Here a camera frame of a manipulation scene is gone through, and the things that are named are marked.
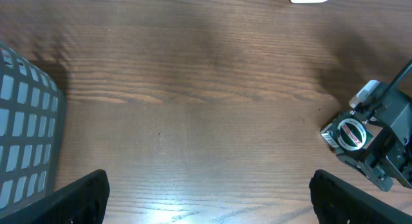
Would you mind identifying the grey plastic mesh basket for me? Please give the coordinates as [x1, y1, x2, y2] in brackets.
[1, 44, 66, 218]

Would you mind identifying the round black red tin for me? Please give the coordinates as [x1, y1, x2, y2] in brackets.
[320, 112, 373, 151]

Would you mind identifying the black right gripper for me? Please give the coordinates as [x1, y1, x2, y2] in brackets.
[334, 85, 412, 192]

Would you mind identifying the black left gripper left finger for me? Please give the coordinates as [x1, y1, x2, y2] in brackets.
[1, 169, 110, 224]

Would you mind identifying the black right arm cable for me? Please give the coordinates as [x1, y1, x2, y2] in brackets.
[363, 59, 412, 112]

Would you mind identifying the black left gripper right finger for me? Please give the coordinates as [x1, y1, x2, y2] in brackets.
[309, 169, 411, 224]

